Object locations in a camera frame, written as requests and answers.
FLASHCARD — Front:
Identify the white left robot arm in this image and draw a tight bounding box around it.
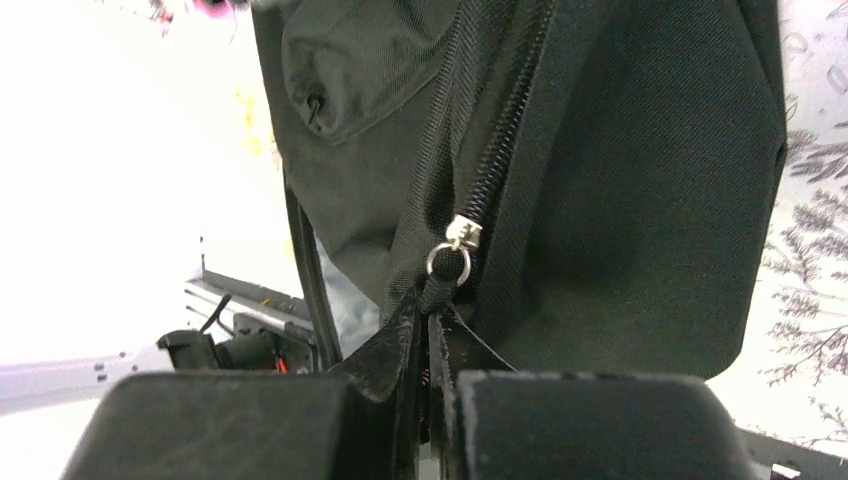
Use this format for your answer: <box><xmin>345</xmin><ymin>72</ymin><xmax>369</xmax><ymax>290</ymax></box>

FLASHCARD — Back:
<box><xmin>1</xmin><ymin>345</ymin><xmax>174</xmax><ymax>416</ymax></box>

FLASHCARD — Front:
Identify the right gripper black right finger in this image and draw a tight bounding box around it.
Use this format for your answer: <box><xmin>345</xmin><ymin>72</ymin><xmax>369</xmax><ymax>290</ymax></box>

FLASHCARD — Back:
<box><xmin>427</xmin><ymin>307</ymin><xmax>760</xmax><ymax>480</ymax></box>

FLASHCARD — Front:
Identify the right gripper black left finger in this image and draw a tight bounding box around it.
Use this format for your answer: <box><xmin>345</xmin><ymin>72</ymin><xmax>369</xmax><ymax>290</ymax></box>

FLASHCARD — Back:
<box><xmin>59</xmin><ymin>291</ymin><xmax>422</xmax><ymax>480</ymax></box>

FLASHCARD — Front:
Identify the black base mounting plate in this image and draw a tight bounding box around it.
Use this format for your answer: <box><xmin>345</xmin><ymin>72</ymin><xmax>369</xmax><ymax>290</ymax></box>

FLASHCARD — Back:
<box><xmin>155</xmin><ymin>268</ymin><xmax>319</xmax><ymax>376</ymax></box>

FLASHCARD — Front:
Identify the black student backpack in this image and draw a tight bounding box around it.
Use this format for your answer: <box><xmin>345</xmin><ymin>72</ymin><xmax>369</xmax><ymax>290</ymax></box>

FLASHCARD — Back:
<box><xmin>250</xmin><ymin>0</ymin><xmax>790</xmax><ymax>382</ymax></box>

